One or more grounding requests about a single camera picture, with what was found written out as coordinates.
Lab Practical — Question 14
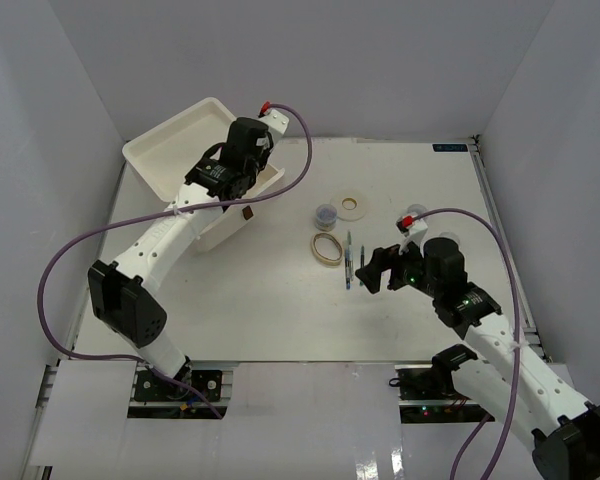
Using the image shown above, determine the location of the white drawer cabinet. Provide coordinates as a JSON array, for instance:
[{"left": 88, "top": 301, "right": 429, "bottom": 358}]
[{"left": 121, "top": 96, "right": 287, "bottom": 258}]

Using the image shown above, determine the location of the clear jar of paper clips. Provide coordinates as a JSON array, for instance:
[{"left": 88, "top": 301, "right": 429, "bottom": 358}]
[{"left": 314, "top": 204, "right": 338, "bottom": 232}]

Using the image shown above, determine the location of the wide white foam tape roll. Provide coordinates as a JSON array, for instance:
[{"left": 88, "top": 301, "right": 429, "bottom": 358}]
[{"left": 329, "top": 188, "right": 369, "bottom": 222}]

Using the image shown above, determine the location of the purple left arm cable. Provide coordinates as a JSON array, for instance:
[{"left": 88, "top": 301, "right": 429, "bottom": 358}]
[{"left": 37, "top": 101, "right": 314, "bottom": 420}]

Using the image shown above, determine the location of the blue gel pen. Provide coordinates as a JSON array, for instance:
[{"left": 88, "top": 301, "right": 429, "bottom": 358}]
[{"left": 344, "top": 245, "right": 352, "bottom": 290}]

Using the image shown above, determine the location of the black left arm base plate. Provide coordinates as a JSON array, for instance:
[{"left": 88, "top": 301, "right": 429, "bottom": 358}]
[{"left": 132, "top": 370, "right": 224, "bottom": 403}]

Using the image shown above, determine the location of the blue table label sticker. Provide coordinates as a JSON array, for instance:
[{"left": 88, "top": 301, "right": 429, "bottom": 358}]
[{"left": 432, "top": 143, "right": 468, "bottom": 153}]

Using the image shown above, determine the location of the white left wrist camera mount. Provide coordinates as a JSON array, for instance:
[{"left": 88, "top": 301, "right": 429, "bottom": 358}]
[{"left": 258, "top": 102, "right": 289, "bottom": 144}]

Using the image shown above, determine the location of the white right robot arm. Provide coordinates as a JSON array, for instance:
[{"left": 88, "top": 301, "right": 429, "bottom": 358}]
[{"left": 355, "top": 238, "right": 600, "bottom": 479}]

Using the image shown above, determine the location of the beige masking tape roll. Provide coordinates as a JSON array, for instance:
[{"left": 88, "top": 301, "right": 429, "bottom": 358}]
[{"left": 310, "top": 232, "right": 344, "bottom": 267}]

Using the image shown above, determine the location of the clear paper clip jar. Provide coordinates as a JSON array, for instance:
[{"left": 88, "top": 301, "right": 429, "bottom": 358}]
[
  {"left": 439, "top": 231, "right": 461, "bottom": 246},
  {"left": 406, "top": 204, "right": 427, "bottom": 217}
]

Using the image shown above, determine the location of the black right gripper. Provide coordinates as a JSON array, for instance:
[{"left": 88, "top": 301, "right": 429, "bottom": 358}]
[{"left": 355, "top": 234, "right": 441, "bottom": 299}]

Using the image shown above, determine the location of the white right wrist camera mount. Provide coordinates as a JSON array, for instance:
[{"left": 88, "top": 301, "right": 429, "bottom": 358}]
[{"left": 396, "top": 213, "right": 428, "bottom": 253}]

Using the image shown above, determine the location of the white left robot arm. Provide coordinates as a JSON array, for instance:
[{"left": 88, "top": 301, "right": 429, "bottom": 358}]
[{"left": 88, "top": 109, "right": 288, "bottom": 399}]

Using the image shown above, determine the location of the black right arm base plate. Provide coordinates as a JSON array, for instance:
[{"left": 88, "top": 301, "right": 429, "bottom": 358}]
[{"left": 388, "top": 364, "right": 476, "bottom": 409}]

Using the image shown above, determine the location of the green gel pen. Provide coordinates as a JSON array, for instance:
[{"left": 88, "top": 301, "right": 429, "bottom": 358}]
[{"left": 358, "top": 245, "right": 365, "bottom": 287}]

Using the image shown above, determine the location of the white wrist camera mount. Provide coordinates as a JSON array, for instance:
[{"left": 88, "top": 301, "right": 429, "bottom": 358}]
[
  {"left": 396, "top": 213, "right": 428, "bottom": 253},
  {"left": 258, "top": 102, "right": 289, "bottom": 144}
]

